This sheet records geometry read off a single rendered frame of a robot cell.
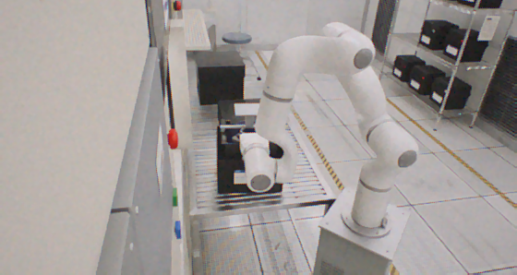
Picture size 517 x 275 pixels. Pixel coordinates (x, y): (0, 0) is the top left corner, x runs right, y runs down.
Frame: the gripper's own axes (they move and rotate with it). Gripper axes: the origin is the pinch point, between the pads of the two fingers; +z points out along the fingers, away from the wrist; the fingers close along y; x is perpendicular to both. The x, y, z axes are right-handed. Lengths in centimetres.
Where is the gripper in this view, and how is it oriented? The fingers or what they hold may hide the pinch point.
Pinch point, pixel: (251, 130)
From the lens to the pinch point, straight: 131.2
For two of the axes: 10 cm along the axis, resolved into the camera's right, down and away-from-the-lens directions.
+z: -1.0, -5.0, 8.6
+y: 9.9, -0.4, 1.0
